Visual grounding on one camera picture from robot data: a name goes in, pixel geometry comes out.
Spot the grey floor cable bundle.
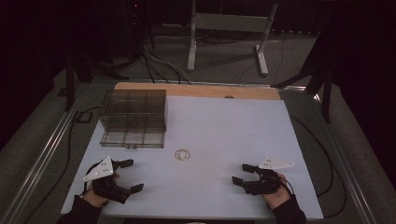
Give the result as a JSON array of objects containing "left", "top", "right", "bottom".
[{"left": 142, "top": 45, "right": 193, "bottom": 86}]

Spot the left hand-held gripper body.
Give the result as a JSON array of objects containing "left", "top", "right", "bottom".
[{"left": 82, "top": 156, "right": 132, "bottom": 205}]

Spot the white metal stand frame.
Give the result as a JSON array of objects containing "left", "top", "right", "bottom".
[{"left": 186, "top": 0, "right": 280, "bottom": 77}]

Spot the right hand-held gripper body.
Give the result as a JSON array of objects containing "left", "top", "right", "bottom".
[{"left": 242, "top": 157, "right": 295, "bottom": 196}]

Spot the black tripod stand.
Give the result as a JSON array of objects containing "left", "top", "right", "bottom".
[
  {"left": 270, "top": 27, "right": 334, "bottom": 124},
  {"left": 63, "top": 46, "right": 131, "bottom": 113}
]

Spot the smoky clear compartment box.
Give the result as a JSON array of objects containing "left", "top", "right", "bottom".
[{"left": 98, "top": 89, "right": 169, "bottom": 149}]

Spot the white table mat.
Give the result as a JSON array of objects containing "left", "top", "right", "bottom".
[{"left": 60, "top": 95, "right": 325, "bottom": 221}]

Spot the person's left hand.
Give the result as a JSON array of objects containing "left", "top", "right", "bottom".
[{"left": 81, "top": 172, "right": 121, "bottom": 209}]

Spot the aluminium rail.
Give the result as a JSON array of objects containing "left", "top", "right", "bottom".
[
  {"left": 0, "top": 83, "right": 90, "bottom": 224},
  {"left": 312, "top": 92, "right": 378, "bottom": 224}
]

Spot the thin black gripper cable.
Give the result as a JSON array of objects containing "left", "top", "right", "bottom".
[
  {"left": 279, "top": 176, "right": 295, "bottom": 196},
  {"left": 81, "top": 162, "right": 100, "bottom": 198}
]

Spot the long black cable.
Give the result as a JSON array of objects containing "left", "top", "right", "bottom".
[
  {"left": 289, "top": 113, "right": 348, "bottom": 218},
  {"left": 23, "top": 105, "right": 103, "bottom": 224}
]

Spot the small clear ring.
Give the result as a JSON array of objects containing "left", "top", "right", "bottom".
[{"left": 174, "top": 147, "right": 191, "bottom": 161}]

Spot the person's right hand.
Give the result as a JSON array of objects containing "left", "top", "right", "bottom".
[{"left": 260, "top": 173, "right": 292, "bottom": 211}]

